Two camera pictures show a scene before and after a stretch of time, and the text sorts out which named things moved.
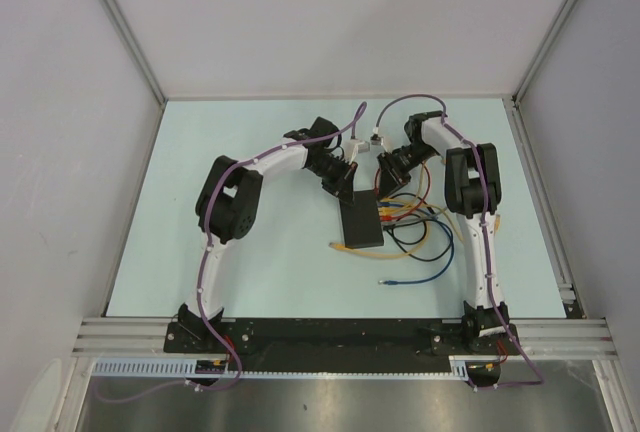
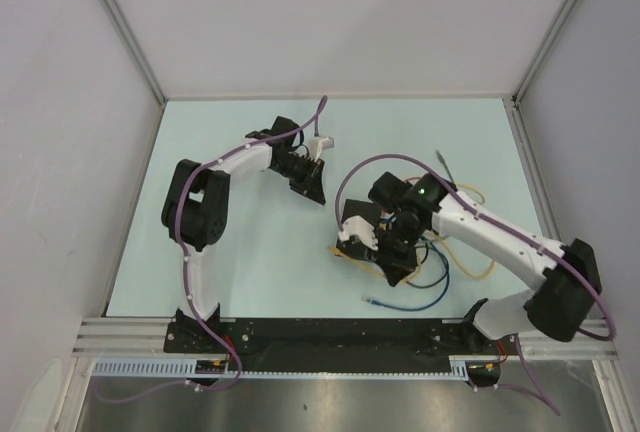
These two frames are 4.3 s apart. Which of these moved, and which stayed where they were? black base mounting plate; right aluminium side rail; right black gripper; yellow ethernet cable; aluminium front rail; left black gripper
Moved: right black gripper; yellow ethernet cable; left black gripper
Stayed: aluminium front rail; right aluminium side rail; black base mounting plate
